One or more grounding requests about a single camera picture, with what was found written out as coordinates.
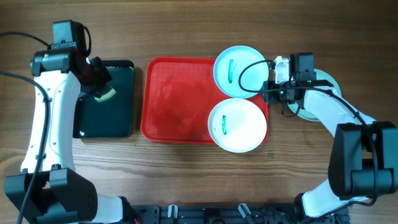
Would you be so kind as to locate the green yellow scrub sponge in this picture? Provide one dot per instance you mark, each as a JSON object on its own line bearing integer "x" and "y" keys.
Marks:
{"x": 104, "y": 93}

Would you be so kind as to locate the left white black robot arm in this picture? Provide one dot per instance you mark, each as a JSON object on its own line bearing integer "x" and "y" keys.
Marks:
{"x": 48, "y": 190}

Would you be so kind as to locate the red plastic tray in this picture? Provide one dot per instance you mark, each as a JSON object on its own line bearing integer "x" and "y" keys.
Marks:
{"x": 179, "y": 95}

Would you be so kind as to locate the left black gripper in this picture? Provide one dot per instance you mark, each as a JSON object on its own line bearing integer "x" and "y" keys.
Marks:
{"x": 104, "y": 75}

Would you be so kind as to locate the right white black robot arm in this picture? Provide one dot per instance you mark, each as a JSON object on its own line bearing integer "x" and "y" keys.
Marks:
{"x": 362, "y": 163}

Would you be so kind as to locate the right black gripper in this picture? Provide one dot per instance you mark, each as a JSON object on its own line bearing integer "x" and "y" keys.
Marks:
{"x": 269, "y": 92}

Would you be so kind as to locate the white plate stained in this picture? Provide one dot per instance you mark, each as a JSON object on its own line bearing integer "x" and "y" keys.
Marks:
{"x": 237, "y": 125}
{"x": 240, "y": 71}
{"x": 321, "y": 75}

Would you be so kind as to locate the white plate top stained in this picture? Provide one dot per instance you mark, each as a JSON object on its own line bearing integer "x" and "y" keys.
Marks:
{"x": 240, "y": 71}

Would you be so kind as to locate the black square tray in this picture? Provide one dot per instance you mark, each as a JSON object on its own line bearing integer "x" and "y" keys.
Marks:
{"x": 113, "y": 117}

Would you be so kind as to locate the white plate bottom stained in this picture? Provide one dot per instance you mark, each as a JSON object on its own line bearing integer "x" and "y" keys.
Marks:
{"x": 237, "y": 125}

